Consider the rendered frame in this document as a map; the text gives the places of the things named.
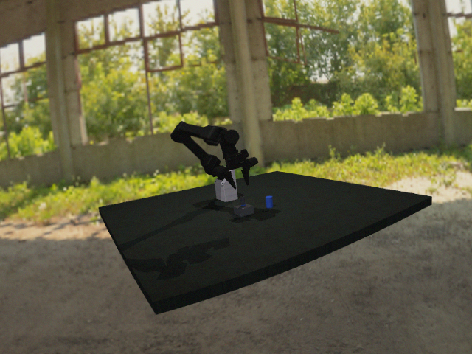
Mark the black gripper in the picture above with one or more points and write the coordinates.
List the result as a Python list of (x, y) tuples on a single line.
[(226, 173)]

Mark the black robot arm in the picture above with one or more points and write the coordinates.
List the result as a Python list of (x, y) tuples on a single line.
[(212, 135)]

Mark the blue marker cap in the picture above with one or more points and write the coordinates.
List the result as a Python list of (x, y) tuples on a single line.
[(269, 202)]

